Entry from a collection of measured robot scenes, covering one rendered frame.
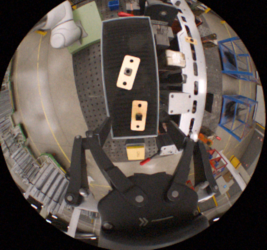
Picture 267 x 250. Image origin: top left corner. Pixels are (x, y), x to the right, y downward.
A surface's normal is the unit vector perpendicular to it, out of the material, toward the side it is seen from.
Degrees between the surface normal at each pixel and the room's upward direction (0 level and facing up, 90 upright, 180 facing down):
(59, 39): 48
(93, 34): 42
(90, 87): 0
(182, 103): 0
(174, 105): 0
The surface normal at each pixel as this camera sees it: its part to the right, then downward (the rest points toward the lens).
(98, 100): -0.01, 0.37
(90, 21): 0.12, 0.88
